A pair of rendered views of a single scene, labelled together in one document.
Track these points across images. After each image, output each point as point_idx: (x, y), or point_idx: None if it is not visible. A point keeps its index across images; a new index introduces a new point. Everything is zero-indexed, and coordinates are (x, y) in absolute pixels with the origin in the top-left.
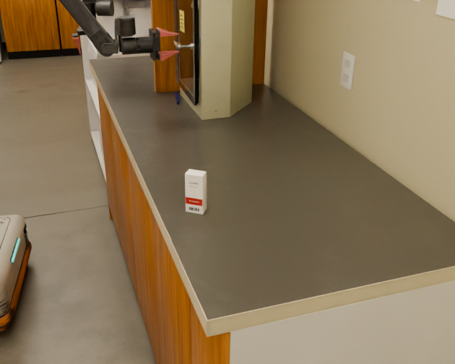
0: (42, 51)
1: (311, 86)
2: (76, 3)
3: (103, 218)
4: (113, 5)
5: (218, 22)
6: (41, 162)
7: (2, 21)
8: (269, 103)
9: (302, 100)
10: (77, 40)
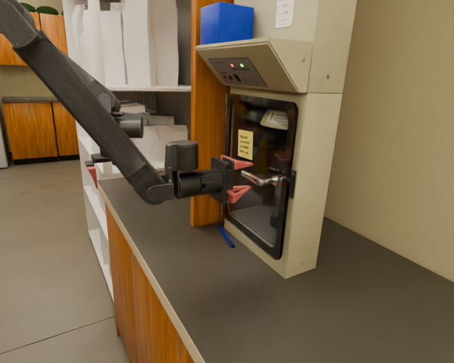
0: (43, 158)
1: (395, 217)
2: (106, 121)
3: (109, 335)
4: (143, 124)
5: (320, 148)
6: (40, 268)
7: (9, 136)
8: (335, 235)
9: (372, 230)
10: (94, 170)
